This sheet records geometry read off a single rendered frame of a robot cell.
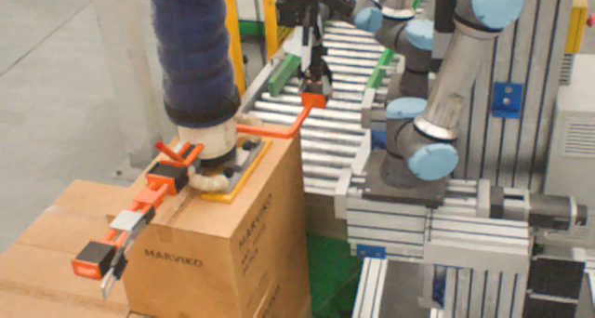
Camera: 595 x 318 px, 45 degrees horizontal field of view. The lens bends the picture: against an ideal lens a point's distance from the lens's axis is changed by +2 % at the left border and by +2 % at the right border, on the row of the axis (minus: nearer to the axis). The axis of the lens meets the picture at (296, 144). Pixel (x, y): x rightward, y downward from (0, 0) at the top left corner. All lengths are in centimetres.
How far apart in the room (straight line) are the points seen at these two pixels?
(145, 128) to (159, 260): 172
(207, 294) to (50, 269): 70
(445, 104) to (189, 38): 70
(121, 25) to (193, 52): 162
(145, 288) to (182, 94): 64
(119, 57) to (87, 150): 84
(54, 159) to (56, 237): 154
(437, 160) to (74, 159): 283
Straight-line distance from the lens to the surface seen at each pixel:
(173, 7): 194
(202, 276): 215
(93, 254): 180
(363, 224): 209
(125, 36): 360
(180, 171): 201
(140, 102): 375
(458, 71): 171
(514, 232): 200
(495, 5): 165
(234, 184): 215
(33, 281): 266
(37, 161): 434
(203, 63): 199
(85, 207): 292
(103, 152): 427
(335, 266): 326
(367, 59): 381
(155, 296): 232
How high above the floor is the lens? 223
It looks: 33 degrees down
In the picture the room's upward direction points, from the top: 4 degrees counter-clockwise
